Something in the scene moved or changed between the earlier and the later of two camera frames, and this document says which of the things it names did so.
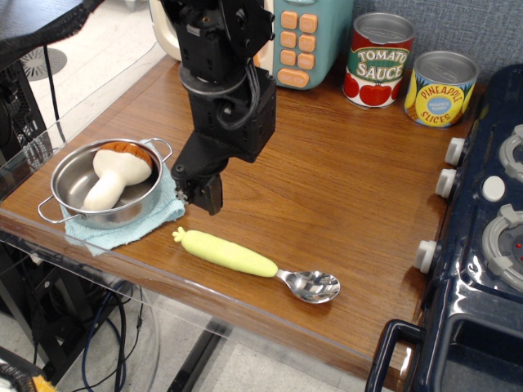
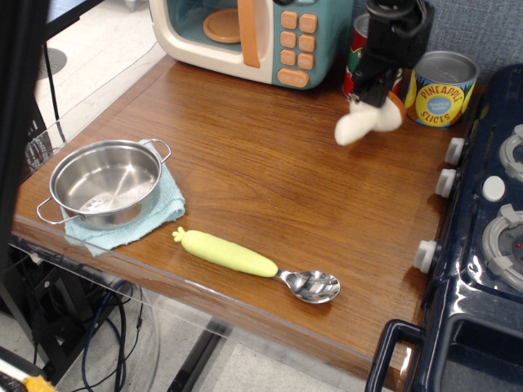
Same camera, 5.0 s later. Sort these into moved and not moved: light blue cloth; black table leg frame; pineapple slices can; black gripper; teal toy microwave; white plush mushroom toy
Moved: white plush mushroom toy; black gripper
Not moved: teal toy microwave; black table leg frame; light blue cloth; pineapple slices can
